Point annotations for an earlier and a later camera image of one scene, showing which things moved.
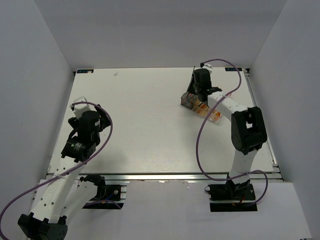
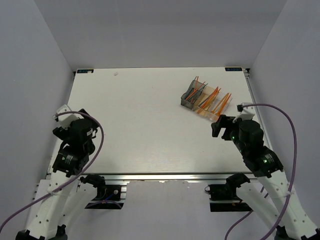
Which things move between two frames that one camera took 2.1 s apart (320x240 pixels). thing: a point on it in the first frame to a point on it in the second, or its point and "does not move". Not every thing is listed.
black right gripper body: x=192 y=88 to x=231 y=133
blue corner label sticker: x=85 y=71 does not move
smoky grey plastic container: x=188 y=99 does not move
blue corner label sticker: x=233 y=69 does not move
